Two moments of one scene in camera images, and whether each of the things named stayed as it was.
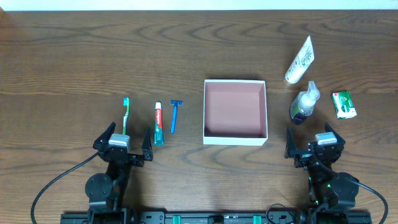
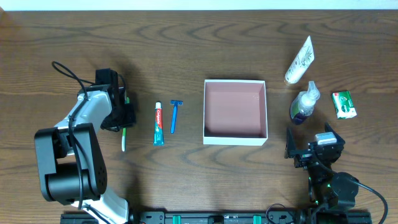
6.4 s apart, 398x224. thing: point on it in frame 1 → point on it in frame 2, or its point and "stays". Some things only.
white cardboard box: (235, 112) stays
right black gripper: (314, 157) stays
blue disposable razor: (176, 103) stays
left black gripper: (123, 156) → (125, 117)
